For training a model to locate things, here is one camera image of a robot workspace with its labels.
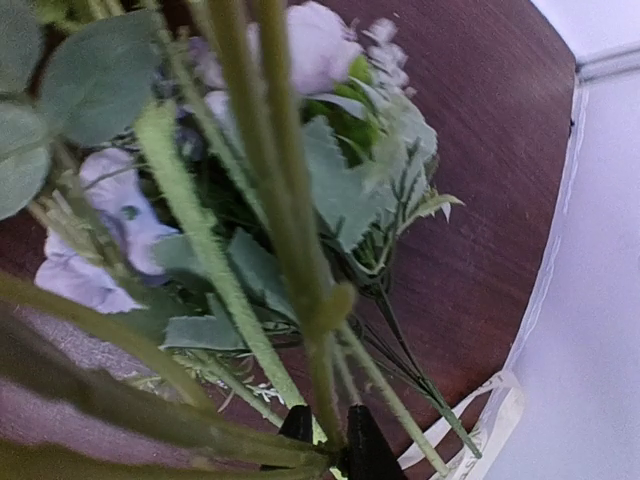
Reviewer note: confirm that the lilac hydrangea fake flower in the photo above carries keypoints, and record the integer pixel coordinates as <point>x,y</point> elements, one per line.
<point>214,205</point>

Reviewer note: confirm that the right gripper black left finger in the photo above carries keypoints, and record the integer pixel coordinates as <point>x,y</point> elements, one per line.
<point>298,424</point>

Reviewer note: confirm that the cream ribbon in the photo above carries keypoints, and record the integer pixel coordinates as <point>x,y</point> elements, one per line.
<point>493,428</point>

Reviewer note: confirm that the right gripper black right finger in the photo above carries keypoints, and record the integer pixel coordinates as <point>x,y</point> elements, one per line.
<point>368,456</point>

